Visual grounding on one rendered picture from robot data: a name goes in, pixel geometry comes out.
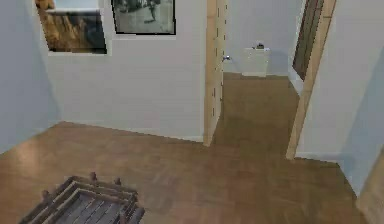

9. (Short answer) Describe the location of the black-framed grey picture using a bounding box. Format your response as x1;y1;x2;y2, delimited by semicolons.
110;0;177;36

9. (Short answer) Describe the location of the light wooden room door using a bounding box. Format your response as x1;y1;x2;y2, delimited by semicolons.
203;0;229;147

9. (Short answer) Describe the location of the brown landscape framed picture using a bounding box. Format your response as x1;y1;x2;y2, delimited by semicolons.
34;0;108;55

